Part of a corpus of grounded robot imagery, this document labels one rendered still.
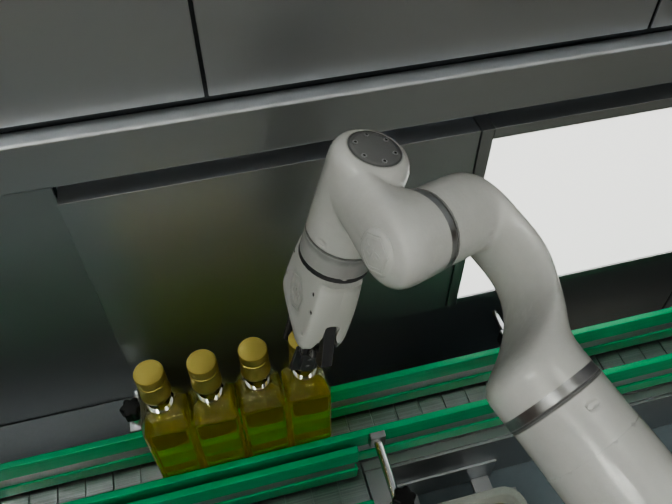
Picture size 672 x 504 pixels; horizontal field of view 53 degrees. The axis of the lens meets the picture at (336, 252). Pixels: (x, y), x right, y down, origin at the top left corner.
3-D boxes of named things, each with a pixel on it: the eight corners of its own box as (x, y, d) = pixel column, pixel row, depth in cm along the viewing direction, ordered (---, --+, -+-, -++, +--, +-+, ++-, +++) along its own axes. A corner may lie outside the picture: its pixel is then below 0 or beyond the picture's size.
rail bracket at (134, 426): (162, 414, 102) (142, 367, 92) (166, 455, 98) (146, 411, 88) (135, 420, 101) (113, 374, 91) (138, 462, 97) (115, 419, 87)
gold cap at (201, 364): (220, 365, 80) (215, 345, 76) (223, 392, 77) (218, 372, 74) (190, 370, 79) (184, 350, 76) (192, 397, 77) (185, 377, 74)
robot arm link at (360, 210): (496, 216, 55) (420, 254, 50) (449, 297, 63) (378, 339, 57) (376, 112, 62) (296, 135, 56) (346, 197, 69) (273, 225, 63)
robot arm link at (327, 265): (295, 195, 67) (290, 215, 69) (314, 261, 61) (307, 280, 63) (365, 197, 70) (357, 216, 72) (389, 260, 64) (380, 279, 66)
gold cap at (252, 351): (267, 353, 81) (264, 332, 77) (273, 378, 79) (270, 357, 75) (238, 360, 80) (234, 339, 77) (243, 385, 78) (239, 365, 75)
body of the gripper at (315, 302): (291, 209, 68) (271, 280, 76) (313, 285, 62) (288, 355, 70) (360, 210, 71) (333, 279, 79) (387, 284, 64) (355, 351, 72)
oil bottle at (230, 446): (247, 443, 98) (230, 366, 82) (253, 479, 95) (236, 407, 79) (209, 452, 98) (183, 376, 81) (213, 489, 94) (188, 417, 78)
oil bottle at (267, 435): (285, 432, 100) (275, 354, 83) (293, 467, 96) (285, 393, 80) (247, 442, 99) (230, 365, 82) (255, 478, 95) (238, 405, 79)
